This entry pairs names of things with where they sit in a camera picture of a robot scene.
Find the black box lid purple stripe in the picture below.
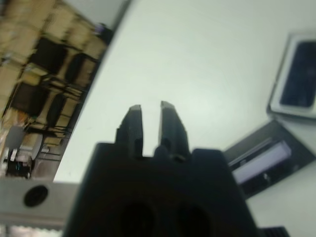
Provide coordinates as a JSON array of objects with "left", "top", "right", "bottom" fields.
[{"left": 223, "top": 120, "right": 316, "bottom": 198}]

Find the black phone-like camera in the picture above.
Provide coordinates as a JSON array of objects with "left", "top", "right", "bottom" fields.
[{"left": 278, "top": 40, "right": 316, "bottom": 109}]

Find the black chair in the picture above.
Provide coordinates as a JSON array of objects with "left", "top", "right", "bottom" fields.
[
  {"left": 32, "top": 38, "right": 67, "bottom": 75},
  {"left": 12, "top": 82, "right": 49, "bottom": 117},
  {"left": 46, "top": 95, "right": 75, "bottom": 129},
  {"left": 65, "top": 53, "right": 97, "bottom": 84}
]

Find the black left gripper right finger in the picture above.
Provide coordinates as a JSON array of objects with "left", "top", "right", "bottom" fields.
[{"left": 154, "top": 100, "right": 191, "bottom": 158}]

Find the black trash bin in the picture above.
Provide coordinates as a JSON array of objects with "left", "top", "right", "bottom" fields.
[{"left": 95, "top": 22, "right": 113, "bottom": 46}]

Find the black box base white inside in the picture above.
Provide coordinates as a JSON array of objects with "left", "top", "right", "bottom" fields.
[{"left": 266, "top": 31, "right": 316, "bottom": 120}]

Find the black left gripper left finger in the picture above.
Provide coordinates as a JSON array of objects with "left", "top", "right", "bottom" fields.
[{"left": 116, "top": 105, "right": 144, "bottom": 158}]

